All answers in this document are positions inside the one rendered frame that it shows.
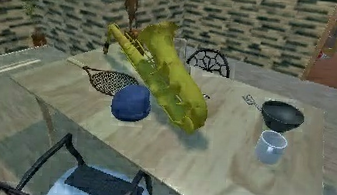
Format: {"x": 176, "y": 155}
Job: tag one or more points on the brown wooden figure statue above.
{"x": 131, "y": 5}

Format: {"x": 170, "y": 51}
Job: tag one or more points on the small black whisk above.
{"x": 251, "y": 100}

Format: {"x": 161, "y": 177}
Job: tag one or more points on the yellow brass saxophone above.
{"x": 165, "y": 75}

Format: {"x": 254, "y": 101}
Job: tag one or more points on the black bowl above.
{"x": 281, "y": 115}

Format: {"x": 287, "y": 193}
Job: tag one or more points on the black chair with blue seat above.
{"x": 80, "y": 179}

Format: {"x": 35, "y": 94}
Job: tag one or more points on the blue round cap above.
{"x": 131, "y": 102}

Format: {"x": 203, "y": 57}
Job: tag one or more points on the pale blue glass cup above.
{"x": 270, "y": 147}

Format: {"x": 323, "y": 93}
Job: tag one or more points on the black metal chair round back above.
{"x": 209, "y": 62}

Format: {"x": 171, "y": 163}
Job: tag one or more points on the pale wooden table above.
{"x": 189, "y": 147}

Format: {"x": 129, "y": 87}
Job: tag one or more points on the potted house plant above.
{"x": 38, "y": 31}

